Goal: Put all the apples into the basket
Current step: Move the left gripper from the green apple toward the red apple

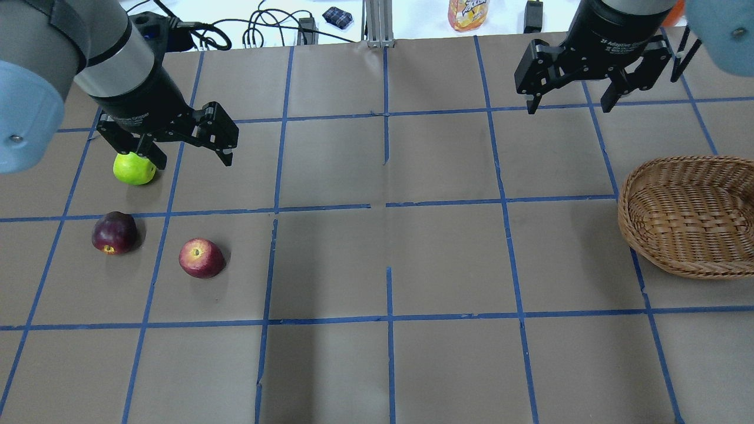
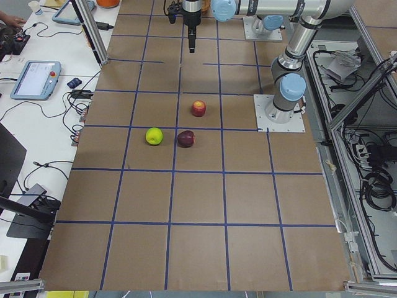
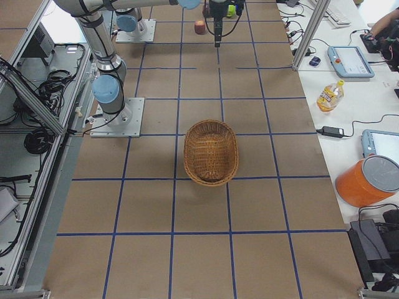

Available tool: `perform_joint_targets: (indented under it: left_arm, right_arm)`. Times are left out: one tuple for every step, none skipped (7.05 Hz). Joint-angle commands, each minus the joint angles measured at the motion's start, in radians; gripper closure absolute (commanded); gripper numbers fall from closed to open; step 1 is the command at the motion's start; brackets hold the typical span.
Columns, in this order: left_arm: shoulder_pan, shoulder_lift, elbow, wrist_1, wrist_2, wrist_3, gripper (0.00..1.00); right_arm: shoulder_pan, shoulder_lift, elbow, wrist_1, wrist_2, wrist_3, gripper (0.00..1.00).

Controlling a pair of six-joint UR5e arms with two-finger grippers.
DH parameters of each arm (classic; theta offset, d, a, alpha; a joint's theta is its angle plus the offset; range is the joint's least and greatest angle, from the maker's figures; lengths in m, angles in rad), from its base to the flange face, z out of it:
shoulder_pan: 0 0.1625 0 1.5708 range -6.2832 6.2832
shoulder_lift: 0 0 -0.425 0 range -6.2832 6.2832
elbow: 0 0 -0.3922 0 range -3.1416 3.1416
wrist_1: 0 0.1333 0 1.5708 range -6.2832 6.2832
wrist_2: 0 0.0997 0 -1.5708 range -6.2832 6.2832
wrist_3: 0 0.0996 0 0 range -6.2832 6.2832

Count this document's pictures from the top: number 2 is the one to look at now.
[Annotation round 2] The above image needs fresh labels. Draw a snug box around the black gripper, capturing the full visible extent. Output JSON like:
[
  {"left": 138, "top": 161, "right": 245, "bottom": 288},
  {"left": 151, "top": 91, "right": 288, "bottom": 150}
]
[{"left": 182, "top": 0, "right": 202, "bottom": 53}]

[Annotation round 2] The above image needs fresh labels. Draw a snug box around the red striped apple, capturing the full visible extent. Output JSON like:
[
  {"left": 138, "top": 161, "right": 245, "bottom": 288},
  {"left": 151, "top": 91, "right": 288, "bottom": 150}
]
[{"left": 191, "top": 101, "right": 207, "bottom": 117}]

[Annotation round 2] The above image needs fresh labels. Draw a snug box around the dark purple apple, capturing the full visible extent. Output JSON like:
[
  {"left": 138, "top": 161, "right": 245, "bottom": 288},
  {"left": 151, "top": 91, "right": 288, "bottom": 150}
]
[{"left": 177, "top": 130, "right": 195, "bottom": 148}]

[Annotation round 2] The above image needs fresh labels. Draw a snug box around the green apple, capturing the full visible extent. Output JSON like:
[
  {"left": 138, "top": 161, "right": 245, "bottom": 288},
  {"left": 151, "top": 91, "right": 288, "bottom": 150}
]
[{"left": 145, "top": 127, "right": 163, "bottom": 145}]

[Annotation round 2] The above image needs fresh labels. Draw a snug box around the person hand at desk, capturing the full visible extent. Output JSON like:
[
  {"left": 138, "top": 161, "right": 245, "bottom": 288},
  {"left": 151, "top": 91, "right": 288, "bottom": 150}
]
[{"left": 0, "top": 11, "right": 26, "bottom": 28}]

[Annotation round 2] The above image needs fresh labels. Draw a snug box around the blue teach pendant far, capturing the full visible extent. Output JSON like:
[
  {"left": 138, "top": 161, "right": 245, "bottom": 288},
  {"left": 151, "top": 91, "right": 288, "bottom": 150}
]
[{"left": 51, "top": 1, "right": 81, "bottom": 25}]

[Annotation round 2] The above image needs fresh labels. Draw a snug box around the blue teach pendant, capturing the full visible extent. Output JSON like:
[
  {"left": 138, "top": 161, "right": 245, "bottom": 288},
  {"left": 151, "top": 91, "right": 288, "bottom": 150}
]
[
  {"left": 10, "top": 60, "right": 61, "bottom": 101},
  {"left": 51, "top": 1, "right": 81, "bottom": 25}
]

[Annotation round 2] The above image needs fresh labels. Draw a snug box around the small dark blue pouch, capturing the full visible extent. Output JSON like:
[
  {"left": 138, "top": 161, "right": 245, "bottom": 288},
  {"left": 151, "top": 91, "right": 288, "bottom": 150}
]
[{"left": 67, "top": 78, "right": 82, "bottom": 89}]

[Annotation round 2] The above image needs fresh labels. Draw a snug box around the white paper cup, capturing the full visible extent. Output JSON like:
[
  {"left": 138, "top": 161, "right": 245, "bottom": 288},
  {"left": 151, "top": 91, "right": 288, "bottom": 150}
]
[{"left": 28, "top": 1, "right": 43, "bottom": 16}]

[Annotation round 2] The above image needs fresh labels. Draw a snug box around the blue teach pendant near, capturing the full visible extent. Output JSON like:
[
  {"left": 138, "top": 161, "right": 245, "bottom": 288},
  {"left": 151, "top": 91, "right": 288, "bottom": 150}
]
[{"left": 10, "top": 60, "right": 61, "bottom": 101}]

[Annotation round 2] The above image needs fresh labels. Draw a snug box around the black monitor stand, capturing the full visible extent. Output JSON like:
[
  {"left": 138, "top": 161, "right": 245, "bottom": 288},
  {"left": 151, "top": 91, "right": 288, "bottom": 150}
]
[{"left": 1, "top": 125, "right": 61, "bottom": 240}]

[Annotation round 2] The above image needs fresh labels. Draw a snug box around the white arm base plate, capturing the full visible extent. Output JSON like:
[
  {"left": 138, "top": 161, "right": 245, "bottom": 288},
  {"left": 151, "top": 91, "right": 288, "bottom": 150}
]
[
  {"left": 253, "top": 94, "right": 306, "bottom": 133},
  {"left": 243, "top": 15, "right": 283, "bottom": 42}
]

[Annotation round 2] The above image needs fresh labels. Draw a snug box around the aluminium frame post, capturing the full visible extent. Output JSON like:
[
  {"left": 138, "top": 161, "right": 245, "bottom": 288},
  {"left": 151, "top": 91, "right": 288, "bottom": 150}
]
[{"left": 71, "top": 0, "right": 109, "bottom": 65}]

